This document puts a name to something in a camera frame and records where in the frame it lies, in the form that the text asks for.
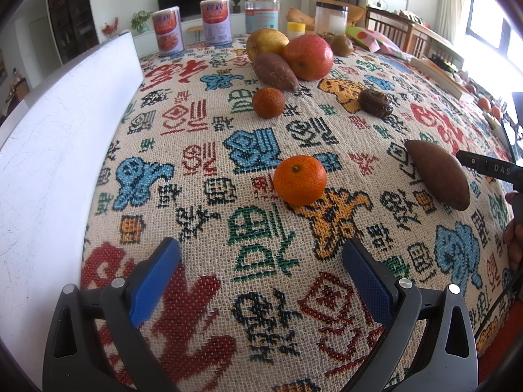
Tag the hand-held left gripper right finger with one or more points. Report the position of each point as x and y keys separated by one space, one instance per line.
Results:
x=367 y=286

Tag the yellow apple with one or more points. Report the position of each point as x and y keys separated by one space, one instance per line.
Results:
x=263 y=43

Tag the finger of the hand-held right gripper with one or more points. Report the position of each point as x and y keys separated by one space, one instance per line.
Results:
x=490 y=166

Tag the dark brown sweet potato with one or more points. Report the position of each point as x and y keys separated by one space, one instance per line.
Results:
x=439 y=173

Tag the white board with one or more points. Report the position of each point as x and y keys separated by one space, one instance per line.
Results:
x=61 y=151

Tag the person's right hand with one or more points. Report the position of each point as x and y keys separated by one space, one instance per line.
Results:
x=512 y=232

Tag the brown kiwi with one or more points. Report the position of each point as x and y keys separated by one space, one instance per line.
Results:
x=341 y=45

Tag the printed woven tablecloth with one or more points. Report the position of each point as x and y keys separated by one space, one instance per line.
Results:
x=245 y=139

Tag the small yellow lid jar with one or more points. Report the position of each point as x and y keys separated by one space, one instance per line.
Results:
x=296 y=30

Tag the clear jar with gold lid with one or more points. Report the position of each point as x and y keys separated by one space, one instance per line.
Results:
x=262 y=14

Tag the orange cushion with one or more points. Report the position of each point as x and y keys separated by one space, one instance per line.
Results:
x=300 y=16

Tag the clear jar with black lid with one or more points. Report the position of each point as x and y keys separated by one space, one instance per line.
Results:
x=331 y=18

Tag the dark glass cabinet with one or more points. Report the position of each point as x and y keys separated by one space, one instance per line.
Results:
x=71 y=12

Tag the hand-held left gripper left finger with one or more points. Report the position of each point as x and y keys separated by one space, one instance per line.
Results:
x=155 y=277

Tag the red flower plant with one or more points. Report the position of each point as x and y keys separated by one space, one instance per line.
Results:
x=109 y=27

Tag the wooden chair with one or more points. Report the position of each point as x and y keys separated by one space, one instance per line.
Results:
x=388 y=24

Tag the red apple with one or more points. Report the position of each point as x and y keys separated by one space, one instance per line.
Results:
x=309 y=57

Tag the green potted plant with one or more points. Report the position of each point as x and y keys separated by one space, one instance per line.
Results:
x=141 y=20

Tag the small dark tangerine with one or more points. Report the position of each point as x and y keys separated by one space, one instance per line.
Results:
x=268 y=103

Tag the wrinkled dark passion fruit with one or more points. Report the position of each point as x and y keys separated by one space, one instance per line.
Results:
x=376 y=103

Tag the small potted plant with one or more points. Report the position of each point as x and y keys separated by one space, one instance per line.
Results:
x=235 y=4

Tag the orange label tin can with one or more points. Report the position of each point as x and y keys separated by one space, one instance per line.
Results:
x=215 y=22
x=168 y=32

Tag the reddish sweet potato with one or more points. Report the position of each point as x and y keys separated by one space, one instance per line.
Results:
x=273 y=71

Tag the colourful printed bag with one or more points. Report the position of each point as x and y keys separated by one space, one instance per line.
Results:
x=369 y=39

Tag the bright orange tangerine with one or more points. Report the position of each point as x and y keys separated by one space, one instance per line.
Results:
x=299 y=179

